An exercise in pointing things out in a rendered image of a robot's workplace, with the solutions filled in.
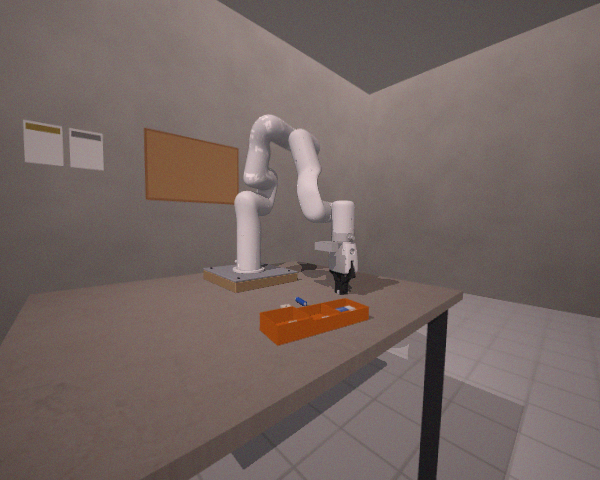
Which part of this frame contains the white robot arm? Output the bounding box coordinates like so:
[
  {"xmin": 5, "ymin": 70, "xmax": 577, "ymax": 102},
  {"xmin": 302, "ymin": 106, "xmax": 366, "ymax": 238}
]
[{"xmin": 233, "ymin": 114, "xmax": 355, "ymax": 274}]

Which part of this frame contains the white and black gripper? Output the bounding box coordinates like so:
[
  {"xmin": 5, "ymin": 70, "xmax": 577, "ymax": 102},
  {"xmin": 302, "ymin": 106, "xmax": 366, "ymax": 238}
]
[{"xmin": 329, "ymin": 242, "xmax": 358, "ymax": 295}]

